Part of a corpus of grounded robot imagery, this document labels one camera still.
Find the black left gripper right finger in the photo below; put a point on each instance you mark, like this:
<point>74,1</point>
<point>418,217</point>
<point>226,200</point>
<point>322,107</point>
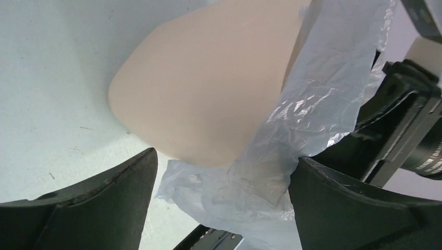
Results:
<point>335,211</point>

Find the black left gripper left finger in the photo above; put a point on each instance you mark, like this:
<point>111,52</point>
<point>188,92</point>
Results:
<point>105,211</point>

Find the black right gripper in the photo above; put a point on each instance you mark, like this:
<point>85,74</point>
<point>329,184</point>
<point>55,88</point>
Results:
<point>398,128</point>

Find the translucent blue trash bag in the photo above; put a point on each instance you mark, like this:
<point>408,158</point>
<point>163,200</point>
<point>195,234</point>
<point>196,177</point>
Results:
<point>318,106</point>

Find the cream plastic trash bin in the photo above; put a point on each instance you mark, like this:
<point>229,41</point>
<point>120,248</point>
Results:
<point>198,87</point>

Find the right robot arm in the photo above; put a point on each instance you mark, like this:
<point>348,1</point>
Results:
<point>426,49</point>

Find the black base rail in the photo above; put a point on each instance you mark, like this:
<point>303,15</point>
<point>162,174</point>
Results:
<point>204,238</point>

